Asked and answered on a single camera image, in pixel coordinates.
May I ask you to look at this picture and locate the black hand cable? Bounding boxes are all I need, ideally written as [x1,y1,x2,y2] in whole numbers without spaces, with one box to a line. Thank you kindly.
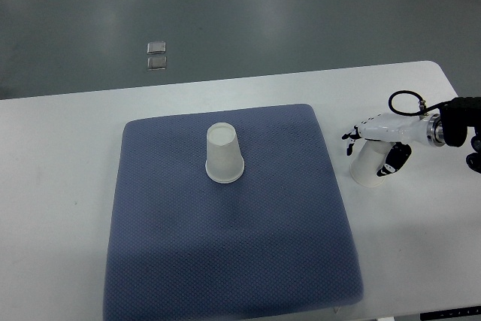
[388,89,452,121]

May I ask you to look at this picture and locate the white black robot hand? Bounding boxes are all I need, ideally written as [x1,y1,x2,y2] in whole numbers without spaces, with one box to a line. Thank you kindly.
[342,113,445,178]

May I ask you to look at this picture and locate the white paper cup on mat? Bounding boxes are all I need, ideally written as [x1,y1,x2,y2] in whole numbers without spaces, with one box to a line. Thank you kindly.
[205,123,244,184]

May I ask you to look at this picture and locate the blue textured fabric mat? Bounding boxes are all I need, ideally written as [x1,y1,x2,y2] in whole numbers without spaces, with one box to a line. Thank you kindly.
[103,104,363,320]

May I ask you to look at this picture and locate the black table control panel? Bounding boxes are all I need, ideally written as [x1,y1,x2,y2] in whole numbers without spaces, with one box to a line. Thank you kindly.
[419,305,481,321]

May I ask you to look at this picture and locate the white paper cup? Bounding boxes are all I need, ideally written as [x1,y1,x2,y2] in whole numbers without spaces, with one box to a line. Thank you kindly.
[349,141,393,188]
[205,123,244,184]

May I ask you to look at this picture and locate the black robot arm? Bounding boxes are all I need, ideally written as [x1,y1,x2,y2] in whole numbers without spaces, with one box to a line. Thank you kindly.
[439,97,480,173]

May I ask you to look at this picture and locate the upper metal floor plate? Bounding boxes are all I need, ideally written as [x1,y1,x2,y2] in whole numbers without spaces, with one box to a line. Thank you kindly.
[147,41,166,54]

